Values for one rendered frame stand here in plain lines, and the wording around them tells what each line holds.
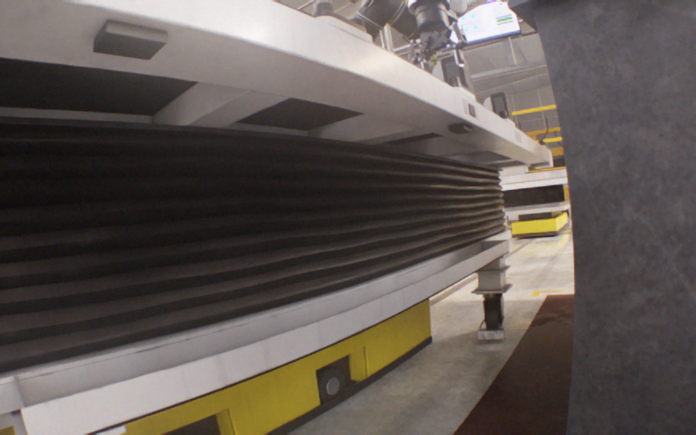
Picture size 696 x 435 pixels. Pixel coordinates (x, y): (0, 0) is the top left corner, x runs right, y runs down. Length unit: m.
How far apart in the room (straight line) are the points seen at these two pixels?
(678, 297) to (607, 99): 0.29
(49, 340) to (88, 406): 0.16
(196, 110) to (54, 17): 0.37
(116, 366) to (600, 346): 0.73
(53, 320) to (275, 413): 0.64
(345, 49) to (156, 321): 0.49
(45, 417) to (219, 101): 0.48
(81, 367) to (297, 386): 0.64
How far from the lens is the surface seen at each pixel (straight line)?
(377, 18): 1.33
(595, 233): 0.60
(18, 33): 0.39
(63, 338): 0.61
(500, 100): 1.57
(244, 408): 0.97
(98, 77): 0.76
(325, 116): 1.09
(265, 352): 0.59
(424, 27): 0.92
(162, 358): 0.64
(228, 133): 0.73
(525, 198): 5.91
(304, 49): 0.46
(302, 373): 1.08
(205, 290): 0.69
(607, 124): 0.60
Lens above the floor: 0.59
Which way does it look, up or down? level
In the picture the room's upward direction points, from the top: 6 degrees counter-clockwise
